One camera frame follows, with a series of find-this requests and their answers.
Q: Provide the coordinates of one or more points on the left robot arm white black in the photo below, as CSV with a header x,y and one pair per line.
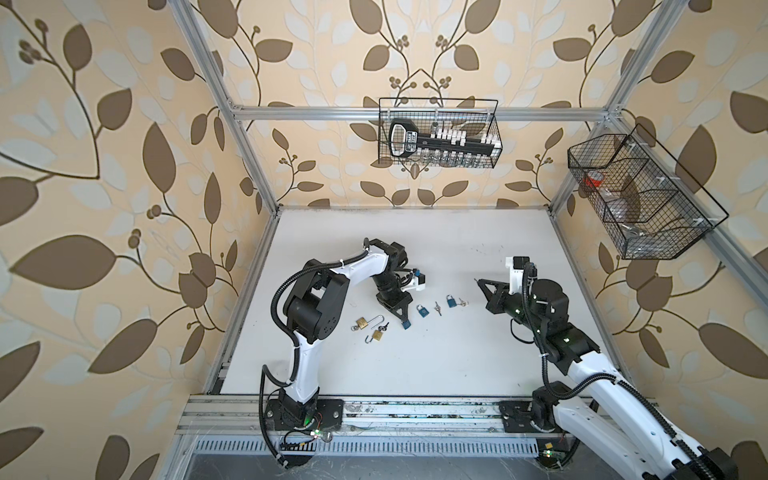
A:
x,y
307,307

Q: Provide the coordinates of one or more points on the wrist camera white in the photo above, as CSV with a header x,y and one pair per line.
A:
x,y
516,266
416,281

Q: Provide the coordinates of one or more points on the black tool with white bits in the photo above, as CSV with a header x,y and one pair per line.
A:
x,y
404,139

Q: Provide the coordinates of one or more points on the long-shackle brass padlock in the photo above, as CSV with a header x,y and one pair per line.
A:
x,y
362,323

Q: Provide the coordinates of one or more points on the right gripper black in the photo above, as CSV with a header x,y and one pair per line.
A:
x,y
496,298

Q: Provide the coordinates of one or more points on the side wire basket black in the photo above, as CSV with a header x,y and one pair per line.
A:
x,y
652,206

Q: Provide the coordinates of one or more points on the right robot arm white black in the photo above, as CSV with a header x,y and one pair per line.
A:
x,y
585,395

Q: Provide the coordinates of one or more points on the red capped clear bottle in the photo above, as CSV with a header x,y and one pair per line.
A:
x,y
593,180

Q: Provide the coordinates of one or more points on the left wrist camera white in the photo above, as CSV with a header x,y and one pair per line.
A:
x,y
416,281

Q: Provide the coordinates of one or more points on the brass padlock with keys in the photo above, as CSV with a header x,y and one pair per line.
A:
x,y
377,333

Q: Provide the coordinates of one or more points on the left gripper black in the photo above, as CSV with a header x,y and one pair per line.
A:
x,y
404,299

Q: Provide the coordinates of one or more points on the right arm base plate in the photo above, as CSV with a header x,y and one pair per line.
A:
x,y
517,417

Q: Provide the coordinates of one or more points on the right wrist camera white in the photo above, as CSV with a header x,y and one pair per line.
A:
x,y
516,266

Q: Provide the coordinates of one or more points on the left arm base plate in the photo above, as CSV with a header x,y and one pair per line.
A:
x,y
285,414

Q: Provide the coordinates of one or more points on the back wire basket black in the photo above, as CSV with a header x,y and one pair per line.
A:
x,y
475,116

